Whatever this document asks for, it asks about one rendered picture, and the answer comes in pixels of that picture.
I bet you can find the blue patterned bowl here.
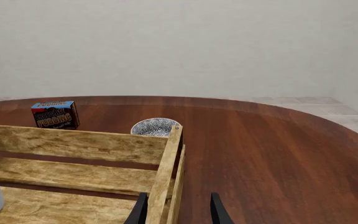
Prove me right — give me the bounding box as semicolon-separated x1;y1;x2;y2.
131;118;180;138

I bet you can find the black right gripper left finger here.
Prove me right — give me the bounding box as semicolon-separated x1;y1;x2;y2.
124;192;149;224

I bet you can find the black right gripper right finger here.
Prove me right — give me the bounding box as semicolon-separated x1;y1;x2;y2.
210;192;235;224

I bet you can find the wooden slat tray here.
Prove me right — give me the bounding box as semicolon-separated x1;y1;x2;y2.
0;123;186;224

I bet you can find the chocolate pudding box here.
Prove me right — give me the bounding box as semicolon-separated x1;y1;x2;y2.
30;100;81;131

